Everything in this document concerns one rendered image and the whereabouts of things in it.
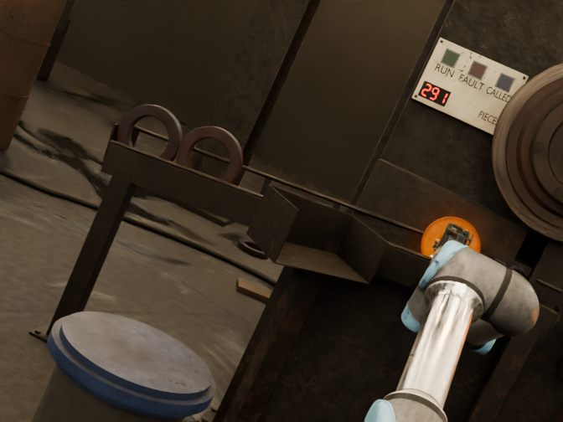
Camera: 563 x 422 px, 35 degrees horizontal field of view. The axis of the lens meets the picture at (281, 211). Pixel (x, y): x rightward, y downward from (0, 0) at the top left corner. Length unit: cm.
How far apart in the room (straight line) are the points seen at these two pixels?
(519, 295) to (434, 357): 25
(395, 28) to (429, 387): 712
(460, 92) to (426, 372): 110
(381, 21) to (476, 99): 609
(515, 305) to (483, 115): 85
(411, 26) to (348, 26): 59
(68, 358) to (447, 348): 66
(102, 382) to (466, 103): 137
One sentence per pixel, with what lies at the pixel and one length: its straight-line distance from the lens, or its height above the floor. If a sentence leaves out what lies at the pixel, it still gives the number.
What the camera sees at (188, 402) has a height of 42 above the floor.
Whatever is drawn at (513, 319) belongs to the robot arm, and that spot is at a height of 75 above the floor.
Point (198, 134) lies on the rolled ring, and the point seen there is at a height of 73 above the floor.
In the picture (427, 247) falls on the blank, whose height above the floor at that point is 72.
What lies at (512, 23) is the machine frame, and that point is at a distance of 253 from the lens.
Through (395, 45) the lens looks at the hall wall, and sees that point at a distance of 852.
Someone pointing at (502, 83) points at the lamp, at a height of 119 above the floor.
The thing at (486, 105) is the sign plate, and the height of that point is 113.
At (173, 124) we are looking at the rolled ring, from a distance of 250.
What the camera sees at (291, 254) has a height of 59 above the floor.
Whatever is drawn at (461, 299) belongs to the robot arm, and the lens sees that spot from 170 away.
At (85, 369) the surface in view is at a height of 42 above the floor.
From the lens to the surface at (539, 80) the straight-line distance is 237.
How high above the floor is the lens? 103
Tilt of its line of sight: 9 degrees down
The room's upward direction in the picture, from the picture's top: 25 degrees clockwise
